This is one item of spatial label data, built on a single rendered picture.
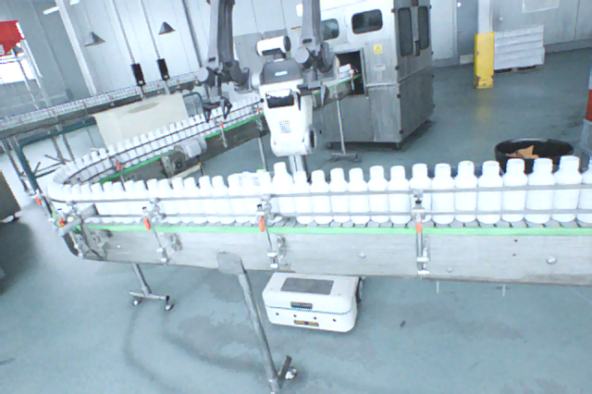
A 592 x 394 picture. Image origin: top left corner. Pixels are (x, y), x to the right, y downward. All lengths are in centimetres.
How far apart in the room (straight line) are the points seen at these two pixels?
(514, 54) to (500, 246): 941
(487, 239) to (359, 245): 35
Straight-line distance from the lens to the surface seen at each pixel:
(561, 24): 1359
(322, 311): 201
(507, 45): 1029
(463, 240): 106
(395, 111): 467
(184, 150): 253
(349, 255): 111
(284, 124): 177
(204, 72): 160
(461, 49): 1301
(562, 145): 292
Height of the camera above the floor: 153
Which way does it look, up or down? 23 degrees down
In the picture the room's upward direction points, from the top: 11 degrees counter-clockwise
